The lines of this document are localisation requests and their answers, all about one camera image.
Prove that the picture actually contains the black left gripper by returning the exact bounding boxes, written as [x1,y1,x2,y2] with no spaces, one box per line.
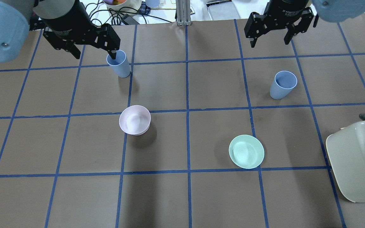
[33,0,121,60]

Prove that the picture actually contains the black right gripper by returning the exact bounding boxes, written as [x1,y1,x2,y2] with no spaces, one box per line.
[244,0,315,48]

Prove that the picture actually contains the blue cup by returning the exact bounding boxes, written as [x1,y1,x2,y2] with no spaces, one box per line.
[269,71,298,100]
[106,50,131,78]

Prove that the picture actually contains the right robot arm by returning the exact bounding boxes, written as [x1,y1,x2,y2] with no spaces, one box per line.
[244,0,365,48]

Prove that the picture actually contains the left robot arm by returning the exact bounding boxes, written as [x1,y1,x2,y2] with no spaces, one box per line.
[0,0,121,63]

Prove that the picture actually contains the blue cup standing on table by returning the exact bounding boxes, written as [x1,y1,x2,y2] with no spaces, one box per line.
[269,71,298,100]

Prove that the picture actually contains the grey tray in background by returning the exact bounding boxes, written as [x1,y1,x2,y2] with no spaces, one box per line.
[206,0,240,21]

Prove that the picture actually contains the white bowl in background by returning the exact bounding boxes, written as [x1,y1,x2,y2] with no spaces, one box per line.
[103,0,142,13]

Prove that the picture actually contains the pink bowl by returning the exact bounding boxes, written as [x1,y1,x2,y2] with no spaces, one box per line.
[119,105,151,136]

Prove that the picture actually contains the green bowl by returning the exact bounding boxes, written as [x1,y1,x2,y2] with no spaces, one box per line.
[228,135,265,170]

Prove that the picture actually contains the cream toaster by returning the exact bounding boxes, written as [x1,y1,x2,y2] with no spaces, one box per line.
[326,121,365,203]

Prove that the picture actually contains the black cables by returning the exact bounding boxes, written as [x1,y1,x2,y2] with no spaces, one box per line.
[81,0,173,26]

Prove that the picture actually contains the aluminium frame post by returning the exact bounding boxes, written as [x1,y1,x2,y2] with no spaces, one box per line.
[176,0,192,26]

